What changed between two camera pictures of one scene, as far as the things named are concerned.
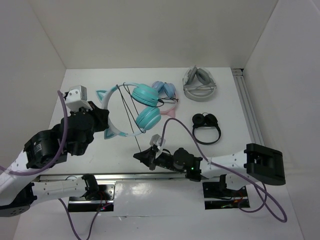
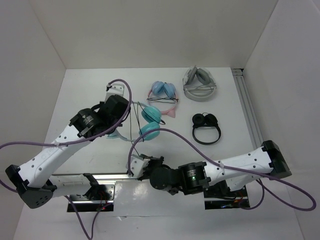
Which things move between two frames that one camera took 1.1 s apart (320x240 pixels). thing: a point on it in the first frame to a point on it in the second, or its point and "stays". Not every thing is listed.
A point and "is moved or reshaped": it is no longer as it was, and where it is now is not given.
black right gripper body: (164, 160) to (154, 162)
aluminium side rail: (247, 106) stays
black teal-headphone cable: (132, 96) to (139, 123)
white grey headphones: (199, 84) stays
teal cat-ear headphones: (148, 114) is moved or reshaped
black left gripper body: (99, 123) to (102, 103)
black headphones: (205, 119) stays
